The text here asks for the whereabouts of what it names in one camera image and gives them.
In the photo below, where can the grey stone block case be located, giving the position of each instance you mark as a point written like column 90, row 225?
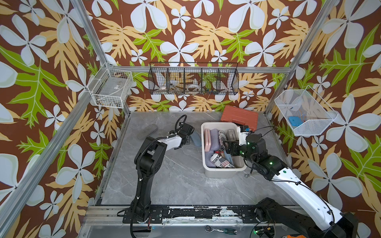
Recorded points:
column 232, row 135

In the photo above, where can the flag newspaper glasses case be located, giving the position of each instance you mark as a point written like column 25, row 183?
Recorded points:
column 221, row 162

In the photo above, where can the blue object in basket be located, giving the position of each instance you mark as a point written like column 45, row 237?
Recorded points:
column 295, row 121

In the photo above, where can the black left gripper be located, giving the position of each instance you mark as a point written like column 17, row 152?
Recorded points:
column 188, row 140

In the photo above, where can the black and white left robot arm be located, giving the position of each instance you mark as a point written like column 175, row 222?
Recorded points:
column 148, row 161

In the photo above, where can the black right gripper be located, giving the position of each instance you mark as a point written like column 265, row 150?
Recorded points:
column 235, row 144

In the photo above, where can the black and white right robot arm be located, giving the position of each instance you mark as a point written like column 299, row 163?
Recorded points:
column 322, row 220

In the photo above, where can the lilac fabric glasses case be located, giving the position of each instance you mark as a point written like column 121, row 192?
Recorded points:
column 215, row 142

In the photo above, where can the ratchet screwdriver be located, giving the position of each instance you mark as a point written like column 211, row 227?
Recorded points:
column 228, row 231

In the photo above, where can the lavender fabric glasses case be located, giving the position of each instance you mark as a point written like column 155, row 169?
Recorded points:
column 208, row 156

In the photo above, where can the white wire basket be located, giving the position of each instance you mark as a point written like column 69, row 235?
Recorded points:
column 307, row 104
column 110, row 87

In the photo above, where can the pink glasses case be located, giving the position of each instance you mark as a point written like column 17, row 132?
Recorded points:
column 207, row 140

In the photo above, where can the cream plastic storage box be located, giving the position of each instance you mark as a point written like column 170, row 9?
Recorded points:
column 238, row 161

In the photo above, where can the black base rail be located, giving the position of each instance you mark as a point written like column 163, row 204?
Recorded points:
column 156, row 214

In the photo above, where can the black wire basket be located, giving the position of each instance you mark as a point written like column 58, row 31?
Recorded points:
column 193, row 78

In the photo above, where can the light blue fabric glasses case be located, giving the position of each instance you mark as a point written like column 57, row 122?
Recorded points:
column 196, row 139

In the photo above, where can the white wire basket right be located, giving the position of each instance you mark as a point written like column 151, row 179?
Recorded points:
column 307, row 104

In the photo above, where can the white wire basket left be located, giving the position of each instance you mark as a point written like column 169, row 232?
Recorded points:
column 110, row 87

